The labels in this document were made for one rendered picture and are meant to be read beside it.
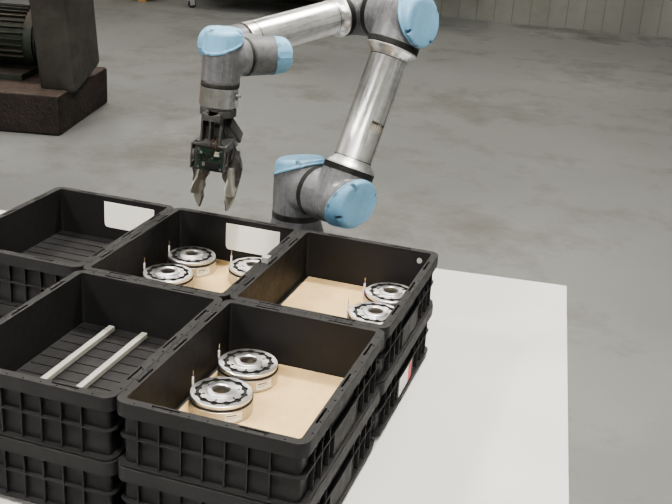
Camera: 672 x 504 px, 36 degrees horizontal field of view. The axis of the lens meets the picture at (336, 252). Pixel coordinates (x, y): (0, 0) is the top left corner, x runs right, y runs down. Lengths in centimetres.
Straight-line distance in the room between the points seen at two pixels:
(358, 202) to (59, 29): 422
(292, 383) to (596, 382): 211
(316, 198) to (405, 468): 70
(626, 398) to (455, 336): 147
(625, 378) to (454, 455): 200
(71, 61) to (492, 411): 471
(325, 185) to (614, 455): 150
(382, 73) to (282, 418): 89
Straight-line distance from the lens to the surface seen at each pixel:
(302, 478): 145
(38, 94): 633
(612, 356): 395
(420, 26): 225
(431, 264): 204
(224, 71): 196
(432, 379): 209
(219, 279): 216
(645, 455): 337
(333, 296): 210
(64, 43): 630
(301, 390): 175
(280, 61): 204
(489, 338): 229
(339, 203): 219
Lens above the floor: 168
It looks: 21 degrees down
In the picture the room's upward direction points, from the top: 4 degrees clockwise
